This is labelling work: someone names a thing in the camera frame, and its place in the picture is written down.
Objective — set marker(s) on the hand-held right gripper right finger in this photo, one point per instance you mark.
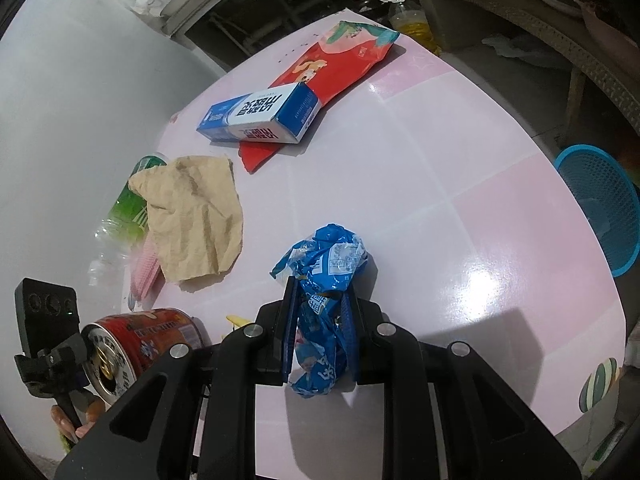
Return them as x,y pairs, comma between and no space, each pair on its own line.
352,350

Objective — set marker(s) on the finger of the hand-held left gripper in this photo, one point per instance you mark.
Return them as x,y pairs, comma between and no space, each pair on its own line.
70,362

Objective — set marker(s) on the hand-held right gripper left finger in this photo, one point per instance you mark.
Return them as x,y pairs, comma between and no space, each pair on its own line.
290,330

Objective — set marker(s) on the blue snack wrapper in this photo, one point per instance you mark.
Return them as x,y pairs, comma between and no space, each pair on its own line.
325,260

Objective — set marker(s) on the red drink can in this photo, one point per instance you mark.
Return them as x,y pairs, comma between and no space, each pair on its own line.
150,332

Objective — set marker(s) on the pink mesh sponge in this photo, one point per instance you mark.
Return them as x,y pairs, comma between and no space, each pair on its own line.
142,270

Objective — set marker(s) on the green plastic bottle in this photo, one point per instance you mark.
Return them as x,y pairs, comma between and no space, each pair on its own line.
127,210

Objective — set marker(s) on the blue plastic basket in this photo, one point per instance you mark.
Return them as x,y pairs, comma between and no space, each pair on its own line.
600,185

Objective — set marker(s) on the person's left hand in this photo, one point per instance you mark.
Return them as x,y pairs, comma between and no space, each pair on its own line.
94,412

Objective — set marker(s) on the brown crumpled paper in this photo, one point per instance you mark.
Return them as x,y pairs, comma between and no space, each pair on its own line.
195,220

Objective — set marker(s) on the blue white toothpaste box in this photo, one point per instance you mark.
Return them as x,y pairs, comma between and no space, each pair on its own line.
255,115

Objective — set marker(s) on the red snack bag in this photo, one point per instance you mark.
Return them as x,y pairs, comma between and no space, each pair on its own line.
345,65

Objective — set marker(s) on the cooking oil bottle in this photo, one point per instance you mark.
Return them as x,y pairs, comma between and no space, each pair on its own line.
410,20

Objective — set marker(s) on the dark ceramic jar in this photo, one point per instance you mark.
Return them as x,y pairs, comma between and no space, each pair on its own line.
367,2

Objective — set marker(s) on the white rag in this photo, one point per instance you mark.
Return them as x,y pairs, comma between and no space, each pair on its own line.
510,45

